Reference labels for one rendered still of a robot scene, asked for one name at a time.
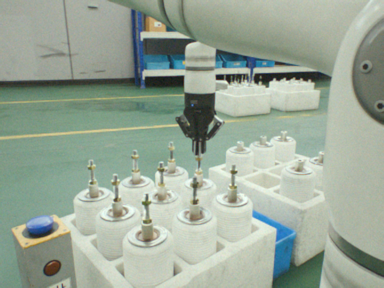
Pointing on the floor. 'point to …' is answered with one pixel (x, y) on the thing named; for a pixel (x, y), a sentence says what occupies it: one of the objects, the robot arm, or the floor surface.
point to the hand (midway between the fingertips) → (199, 147)
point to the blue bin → (282, 264)
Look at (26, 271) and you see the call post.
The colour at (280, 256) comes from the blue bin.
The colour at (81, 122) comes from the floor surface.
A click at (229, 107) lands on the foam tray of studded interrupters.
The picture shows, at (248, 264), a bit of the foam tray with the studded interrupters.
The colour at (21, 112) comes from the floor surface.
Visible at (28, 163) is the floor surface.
